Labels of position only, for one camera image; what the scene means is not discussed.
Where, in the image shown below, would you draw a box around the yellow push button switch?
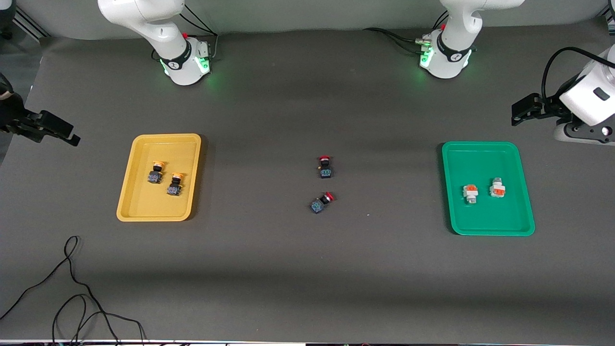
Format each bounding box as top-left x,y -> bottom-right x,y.
147,161 -> 166,185
166,173 -> 186,197

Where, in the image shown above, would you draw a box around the yellow plastic tray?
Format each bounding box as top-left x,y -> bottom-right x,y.
116,134 -> 202,222

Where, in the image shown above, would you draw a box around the green plastic tray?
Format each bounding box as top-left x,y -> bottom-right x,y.
442,141 -> 536,236

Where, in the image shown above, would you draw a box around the thin black loose cable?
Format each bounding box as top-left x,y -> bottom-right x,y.
0,235 -> 147,346

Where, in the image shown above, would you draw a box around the black left arm base cables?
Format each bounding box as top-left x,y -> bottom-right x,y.
363,11 -> 450,54

